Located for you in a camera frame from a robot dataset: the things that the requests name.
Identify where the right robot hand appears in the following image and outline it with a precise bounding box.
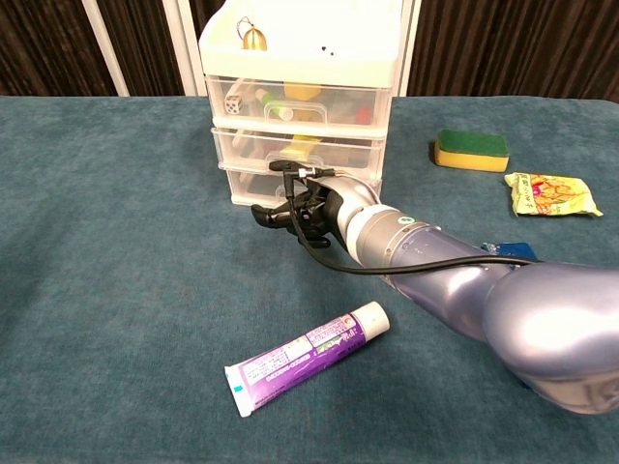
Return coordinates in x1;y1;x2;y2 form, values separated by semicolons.
250;159;383;252

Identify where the clear drawer with chick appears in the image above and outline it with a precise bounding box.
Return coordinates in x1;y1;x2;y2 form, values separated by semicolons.
211;128;387;171

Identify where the clear drawer with die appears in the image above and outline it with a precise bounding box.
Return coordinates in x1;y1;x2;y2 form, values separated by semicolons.
205;75;394;128

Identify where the green and white cylinder toy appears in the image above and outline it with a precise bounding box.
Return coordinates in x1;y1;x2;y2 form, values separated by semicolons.
255;89;295;122

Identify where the yellow toy block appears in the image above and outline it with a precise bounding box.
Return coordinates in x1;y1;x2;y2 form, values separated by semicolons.
283;82;323;102

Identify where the green and yellow sponge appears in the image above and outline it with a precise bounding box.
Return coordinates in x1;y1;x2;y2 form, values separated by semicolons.
433;128;511;173

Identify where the purple and white toothpaste tube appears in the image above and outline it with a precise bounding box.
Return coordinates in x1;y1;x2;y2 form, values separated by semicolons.
223;300;391;419

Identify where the blue printed carton box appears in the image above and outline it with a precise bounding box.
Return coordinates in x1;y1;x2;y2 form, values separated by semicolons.
481;240;538;265

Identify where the yellow snack packet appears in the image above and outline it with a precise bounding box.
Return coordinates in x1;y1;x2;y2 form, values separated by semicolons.
503;172;604;218

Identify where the dark brown pleated curtain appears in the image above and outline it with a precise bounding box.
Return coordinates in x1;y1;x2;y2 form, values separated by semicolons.
0;0;619;105

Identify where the teal table cloth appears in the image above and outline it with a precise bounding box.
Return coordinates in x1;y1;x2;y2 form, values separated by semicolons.
0;95;619;464

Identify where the white plastic drawer unit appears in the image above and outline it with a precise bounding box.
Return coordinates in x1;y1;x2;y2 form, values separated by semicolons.
197;0;405;207

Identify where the white partition frame post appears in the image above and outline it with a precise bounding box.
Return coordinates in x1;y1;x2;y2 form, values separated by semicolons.
80;0;131;97
162;0;210;97
394;0;417;97

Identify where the gold bell with red cord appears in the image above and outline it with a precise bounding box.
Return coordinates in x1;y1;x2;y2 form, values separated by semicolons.
235;16;268;51

